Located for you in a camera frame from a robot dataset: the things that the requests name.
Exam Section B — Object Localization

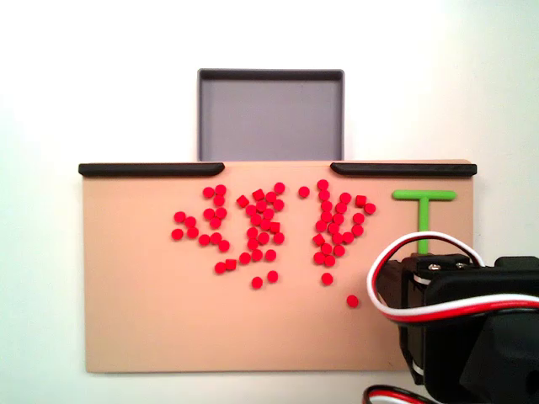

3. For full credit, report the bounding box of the green T-tool with brown handle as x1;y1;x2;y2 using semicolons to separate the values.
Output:
391;189;458;257

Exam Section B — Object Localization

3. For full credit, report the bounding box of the grey square plastic tray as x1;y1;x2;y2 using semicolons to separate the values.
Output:
196;67;346;162

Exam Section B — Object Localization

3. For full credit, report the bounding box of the tan rectangular board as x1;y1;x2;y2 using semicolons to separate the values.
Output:
79;158;478;375

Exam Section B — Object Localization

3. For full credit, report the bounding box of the white red black servo cable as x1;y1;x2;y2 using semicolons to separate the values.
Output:
362;384;433;404
366;230;539;325

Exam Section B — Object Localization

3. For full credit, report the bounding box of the black edge rail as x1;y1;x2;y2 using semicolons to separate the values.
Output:
77;162;226;178
329;162;478;177

